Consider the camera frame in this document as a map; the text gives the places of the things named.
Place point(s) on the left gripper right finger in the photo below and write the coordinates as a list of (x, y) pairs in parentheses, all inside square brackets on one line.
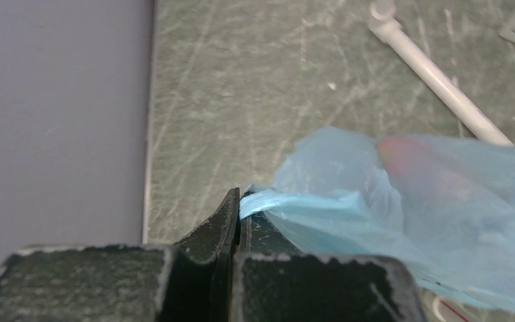
[(272, 281)]

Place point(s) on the white PVC pipe frame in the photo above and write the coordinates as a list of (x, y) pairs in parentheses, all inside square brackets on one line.
[(385, 27)]

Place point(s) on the blue plastic bag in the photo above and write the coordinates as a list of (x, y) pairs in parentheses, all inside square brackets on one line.
[(444, 206)]

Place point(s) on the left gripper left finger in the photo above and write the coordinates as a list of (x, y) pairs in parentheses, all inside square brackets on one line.
[(189, 280)]

